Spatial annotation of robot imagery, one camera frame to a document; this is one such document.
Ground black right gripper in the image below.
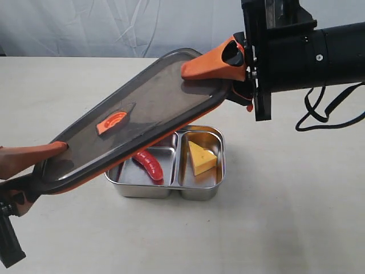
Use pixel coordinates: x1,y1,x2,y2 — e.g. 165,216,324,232
181,1,317,121

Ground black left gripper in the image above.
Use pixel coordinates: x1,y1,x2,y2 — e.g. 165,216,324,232
1,141,68,268

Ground black lid with orange seal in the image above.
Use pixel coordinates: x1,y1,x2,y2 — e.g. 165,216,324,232
31,48,230,195

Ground yellow cheese wedge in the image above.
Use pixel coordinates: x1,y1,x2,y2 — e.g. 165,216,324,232
188,141,217,176

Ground red sausage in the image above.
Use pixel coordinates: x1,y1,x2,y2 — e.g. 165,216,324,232
132,150,164,181

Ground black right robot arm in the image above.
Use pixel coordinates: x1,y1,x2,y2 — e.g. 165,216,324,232
181,1,364,121

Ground steel two-compartment lunch tray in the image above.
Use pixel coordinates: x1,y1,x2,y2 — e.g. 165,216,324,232
105,125,226,200

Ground white wrinkled backdrop cloth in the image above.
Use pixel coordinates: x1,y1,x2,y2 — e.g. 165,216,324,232
0,0,365,59

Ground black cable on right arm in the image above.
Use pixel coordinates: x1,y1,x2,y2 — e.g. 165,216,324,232
295,82,365,132

